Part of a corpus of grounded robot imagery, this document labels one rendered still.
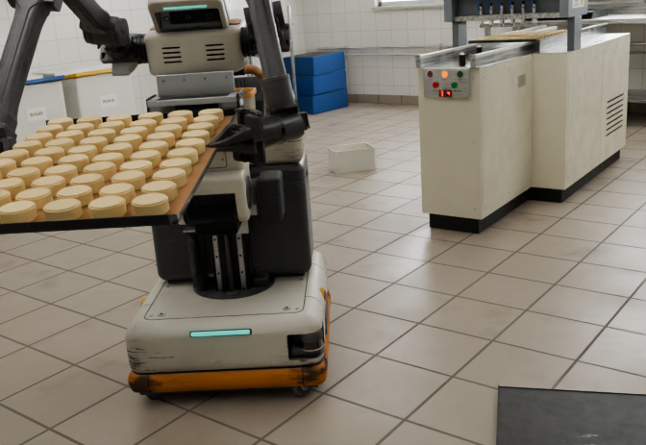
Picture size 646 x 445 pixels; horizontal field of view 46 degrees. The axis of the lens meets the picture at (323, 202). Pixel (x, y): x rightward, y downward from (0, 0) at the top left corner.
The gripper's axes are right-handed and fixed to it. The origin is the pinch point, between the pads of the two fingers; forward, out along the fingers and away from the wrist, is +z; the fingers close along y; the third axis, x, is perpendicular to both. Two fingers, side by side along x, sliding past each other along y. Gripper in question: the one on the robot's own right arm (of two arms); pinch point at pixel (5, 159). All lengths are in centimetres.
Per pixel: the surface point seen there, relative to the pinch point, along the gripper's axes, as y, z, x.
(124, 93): -69, -417, 248
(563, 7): -8, -73, 323
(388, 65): -99, -422, 571
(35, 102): -60, -405, 170
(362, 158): -112, -224, 320
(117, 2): -3, -495, 298
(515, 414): -101, 33, 115
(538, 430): -100, 42, 112
